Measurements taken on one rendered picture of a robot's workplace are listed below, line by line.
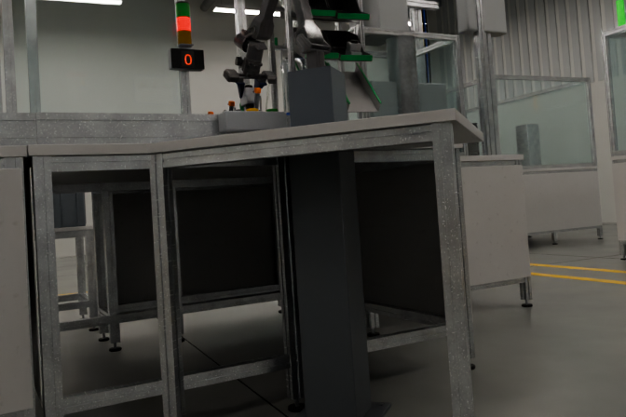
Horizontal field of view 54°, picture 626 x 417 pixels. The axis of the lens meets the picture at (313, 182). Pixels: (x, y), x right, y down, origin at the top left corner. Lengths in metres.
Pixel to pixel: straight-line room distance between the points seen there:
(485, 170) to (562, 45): 9.37
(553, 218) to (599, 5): 5.44
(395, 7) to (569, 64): 9.25
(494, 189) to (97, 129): 2.28
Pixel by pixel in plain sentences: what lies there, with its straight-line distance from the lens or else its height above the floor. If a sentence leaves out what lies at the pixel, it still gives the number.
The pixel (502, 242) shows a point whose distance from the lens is 3.57.
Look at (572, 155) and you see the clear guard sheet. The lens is 8.14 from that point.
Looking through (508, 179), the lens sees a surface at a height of 0.72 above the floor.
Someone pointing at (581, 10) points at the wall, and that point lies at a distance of 12.55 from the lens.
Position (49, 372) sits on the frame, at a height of 0.26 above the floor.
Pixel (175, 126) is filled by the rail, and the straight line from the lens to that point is 1.96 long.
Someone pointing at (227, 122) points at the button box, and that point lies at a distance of 1.94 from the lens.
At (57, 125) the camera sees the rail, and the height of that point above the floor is 0.92.
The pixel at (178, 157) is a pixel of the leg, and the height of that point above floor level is 0.81.
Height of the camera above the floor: 0.65
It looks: 2 degrees up
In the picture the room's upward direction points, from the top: 4 degrees counter-clockwise
